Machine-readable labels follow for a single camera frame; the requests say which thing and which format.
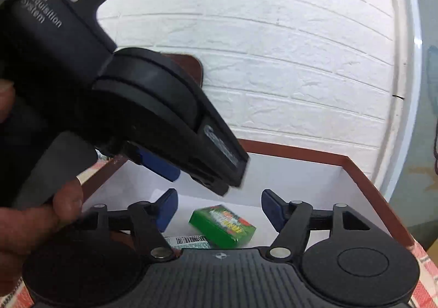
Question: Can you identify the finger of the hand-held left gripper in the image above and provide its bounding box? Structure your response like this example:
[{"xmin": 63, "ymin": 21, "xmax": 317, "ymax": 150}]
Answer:
[
  {"xmin": 178, "ymin": 80, "xmax": 250, "ymax": 196},
  {"xmin": 123, "ymin": 142, "xmax": 181, "ymax": 183}
]

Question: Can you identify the red plaid blanket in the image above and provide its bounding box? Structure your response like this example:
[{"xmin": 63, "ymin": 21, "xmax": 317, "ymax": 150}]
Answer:
[{"xmin": 0, "ymin": 152, "xmax": 438, "ymax": 308}]

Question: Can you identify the brown wooden headboard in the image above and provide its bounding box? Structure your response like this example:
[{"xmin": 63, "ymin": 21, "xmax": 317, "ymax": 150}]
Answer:
[{"xmin": 160, "ymin": 53, "xmax": 206, "ymax": 90}]

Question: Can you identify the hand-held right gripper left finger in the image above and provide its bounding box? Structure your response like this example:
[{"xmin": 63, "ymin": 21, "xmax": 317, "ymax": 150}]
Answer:
[{"xmin": 80, "ymin": 188, "xmax": 179, "ymax": 259}]

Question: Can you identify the white post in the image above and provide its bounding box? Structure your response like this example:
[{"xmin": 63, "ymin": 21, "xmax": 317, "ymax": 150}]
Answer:
[{"xmin": 371, "ymin": 0, "xmax": 425, "ymax": 204}]

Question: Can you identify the brown-rimmed storage box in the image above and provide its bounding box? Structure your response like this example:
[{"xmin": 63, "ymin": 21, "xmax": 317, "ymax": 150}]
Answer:
[{"xmin": 77, "ymin": 139, "xmax": 417, "ymax": 254}]

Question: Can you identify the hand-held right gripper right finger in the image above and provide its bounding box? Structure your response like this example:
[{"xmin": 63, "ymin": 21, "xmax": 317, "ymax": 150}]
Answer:
[{"xmin": 261, "ymin": 188, "xmax": 372, "ymax": 259}]

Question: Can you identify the person's left hand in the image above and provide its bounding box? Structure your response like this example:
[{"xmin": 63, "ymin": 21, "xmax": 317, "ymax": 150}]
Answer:
[{"xmin": 0, "ymin": 79, "xmax": 84, "ymax": 282}]

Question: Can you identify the green snack packet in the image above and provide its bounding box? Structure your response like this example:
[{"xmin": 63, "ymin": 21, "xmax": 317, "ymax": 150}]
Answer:
[{"xmin": 189, "ymin": 204, "xmax": 257, "ymax": 248}]

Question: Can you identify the white barcode packet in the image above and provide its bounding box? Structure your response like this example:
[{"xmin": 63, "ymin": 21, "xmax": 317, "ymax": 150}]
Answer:
[{"xmin": 163, "ymin": 235, "xmax": 210, "ymax": 250}]

